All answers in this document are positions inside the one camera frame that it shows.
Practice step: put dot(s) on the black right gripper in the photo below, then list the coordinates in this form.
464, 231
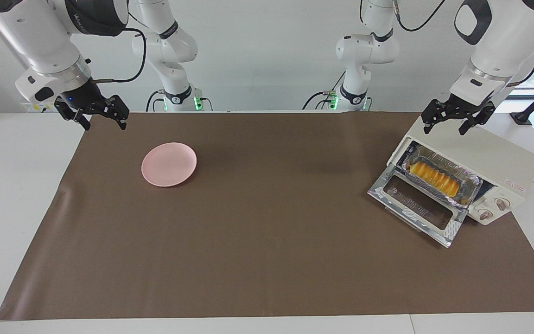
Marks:
86, 97

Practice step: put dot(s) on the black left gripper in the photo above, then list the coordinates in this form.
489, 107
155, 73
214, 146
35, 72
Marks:
461, 107

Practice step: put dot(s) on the golden ridged bread loaf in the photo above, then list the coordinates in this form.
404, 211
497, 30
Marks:
434, 178

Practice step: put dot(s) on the aluminium foil tray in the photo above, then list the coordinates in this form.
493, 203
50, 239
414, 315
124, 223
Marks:
468, 183

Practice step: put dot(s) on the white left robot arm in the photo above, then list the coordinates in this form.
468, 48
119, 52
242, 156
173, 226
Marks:
503, 46

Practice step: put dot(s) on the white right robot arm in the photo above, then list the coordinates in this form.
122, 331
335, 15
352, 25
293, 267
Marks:
40, 37

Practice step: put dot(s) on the white toaster oven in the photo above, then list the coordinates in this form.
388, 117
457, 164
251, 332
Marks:
485, 153

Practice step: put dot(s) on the beige oven knob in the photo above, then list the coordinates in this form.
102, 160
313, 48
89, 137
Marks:
502, 203
485, 214

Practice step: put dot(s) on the pink round plate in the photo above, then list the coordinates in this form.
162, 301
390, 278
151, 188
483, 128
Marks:
168, 164

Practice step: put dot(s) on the brown table mat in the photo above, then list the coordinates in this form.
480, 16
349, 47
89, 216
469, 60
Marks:
267, 241

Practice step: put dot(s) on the glass oven door metal frame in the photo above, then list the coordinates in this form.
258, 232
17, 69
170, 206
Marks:
415, 204

